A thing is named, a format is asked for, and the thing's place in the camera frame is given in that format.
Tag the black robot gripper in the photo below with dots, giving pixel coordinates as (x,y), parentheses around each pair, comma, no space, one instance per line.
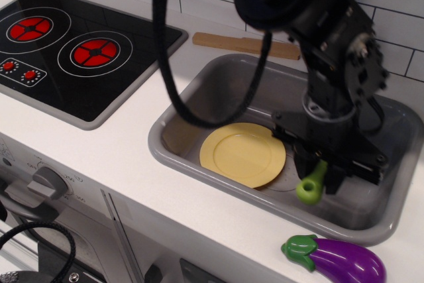
(338,141)

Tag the green handled grey spatula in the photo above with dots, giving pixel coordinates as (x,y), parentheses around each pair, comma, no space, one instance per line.
(310,190)

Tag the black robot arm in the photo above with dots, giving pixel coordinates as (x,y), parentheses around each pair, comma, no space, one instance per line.
(345,70)

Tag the yellow plastic plate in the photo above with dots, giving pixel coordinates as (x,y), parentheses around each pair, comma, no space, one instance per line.
(244,152)

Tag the purple toy eggplant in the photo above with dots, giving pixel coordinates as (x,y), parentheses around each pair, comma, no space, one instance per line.
(339,261)

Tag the black toy stove top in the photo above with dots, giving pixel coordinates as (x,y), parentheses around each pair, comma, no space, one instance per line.
(72,59)

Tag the grey oven knob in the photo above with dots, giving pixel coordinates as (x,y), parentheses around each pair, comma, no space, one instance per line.
(46,183)

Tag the wooden strip at wall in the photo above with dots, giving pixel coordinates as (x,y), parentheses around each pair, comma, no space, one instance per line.
(246,45)

